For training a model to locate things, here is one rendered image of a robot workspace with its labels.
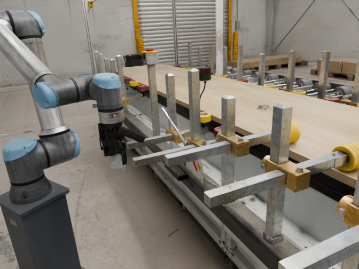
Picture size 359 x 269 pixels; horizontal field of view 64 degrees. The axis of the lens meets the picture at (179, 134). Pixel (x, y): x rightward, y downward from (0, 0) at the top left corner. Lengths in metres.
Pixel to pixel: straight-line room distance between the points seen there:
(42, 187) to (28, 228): 0.19
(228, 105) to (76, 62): 7.91
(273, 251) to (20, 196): 1.12
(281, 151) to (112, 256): 1.45
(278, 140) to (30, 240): 1.21
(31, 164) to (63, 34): 7.35
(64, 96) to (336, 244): 0.88
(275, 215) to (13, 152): 1.11
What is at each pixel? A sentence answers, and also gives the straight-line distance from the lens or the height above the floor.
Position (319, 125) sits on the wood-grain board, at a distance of 1.42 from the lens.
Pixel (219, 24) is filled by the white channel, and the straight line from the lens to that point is 2.80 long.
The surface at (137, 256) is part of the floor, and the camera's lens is 1.99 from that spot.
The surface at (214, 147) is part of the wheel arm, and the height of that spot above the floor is 0.96.
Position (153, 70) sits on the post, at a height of 1.12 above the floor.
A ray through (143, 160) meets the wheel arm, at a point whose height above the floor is 0.85.
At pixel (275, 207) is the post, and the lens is 0.91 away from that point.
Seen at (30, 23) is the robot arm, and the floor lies 1.38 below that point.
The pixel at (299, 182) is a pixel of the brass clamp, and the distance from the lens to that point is 0.81.
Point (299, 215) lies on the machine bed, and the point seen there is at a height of 0.67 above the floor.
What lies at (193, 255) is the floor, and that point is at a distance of 1.96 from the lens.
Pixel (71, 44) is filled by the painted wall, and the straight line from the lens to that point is 8.72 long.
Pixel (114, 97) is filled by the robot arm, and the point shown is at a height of 1.12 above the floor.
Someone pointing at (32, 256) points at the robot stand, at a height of 0.35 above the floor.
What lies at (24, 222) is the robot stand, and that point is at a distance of 1.54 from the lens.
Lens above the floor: 1.33
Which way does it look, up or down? 20 degrees down
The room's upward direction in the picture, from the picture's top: 3 degrees counter-clockwise
